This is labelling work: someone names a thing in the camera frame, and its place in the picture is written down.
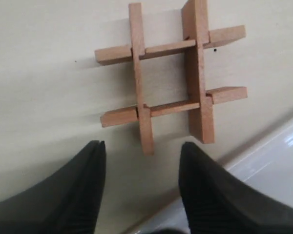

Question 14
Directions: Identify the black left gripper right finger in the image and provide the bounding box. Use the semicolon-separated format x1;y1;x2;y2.
179;142;293;234

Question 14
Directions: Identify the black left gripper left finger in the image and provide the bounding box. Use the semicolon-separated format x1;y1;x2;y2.
0;140;105;234

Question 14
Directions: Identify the white plastic tray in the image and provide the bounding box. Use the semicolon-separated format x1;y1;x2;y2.
135;115;293;234

